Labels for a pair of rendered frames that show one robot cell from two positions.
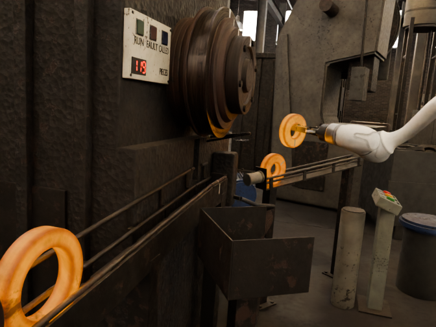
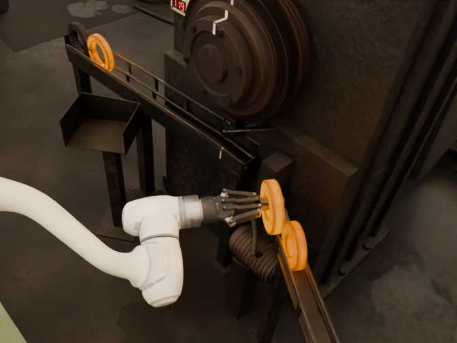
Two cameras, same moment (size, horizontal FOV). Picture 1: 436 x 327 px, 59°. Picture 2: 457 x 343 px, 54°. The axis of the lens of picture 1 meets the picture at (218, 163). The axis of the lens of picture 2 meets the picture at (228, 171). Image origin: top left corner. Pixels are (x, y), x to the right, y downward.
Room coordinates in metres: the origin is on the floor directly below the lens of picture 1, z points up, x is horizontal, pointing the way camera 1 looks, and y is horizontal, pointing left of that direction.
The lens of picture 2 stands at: (2.03, -1.17, 1.86)
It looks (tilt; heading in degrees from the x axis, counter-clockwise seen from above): 44 degrees down; 114
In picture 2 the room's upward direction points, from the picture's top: 7 degrees clockwise
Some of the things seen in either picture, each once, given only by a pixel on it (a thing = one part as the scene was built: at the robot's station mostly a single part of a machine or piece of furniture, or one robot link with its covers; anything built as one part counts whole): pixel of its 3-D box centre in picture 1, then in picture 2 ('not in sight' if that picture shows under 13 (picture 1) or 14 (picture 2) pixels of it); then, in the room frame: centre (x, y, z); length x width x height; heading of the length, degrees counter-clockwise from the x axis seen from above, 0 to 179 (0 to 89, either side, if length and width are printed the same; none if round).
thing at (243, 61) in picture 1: (242, 75); (216, 62); (1.45, -0.07, 1.11); 0.28 x 0.06 x 0.28; 163
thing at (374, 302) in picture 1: (381, 251); not in sight; (1.92, -0.87, 0.31); 0.24 x 0.16 x 0.62; 163
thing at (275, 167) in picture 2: (223, 178); (273, 182); (1.71, -0.03, 0.68); 0.11 x 0.08 x 0.24; 73
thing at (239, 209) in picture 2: not in sight; (241, 209); (1.74, -0.41, 0.92); 0.11 x 0.01 x 0.04; 37
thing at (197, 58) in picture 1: (217, 74); (237, 53); (1.48, 0.02, 1.11); 0.47 x 0.06 x 0.47; 163
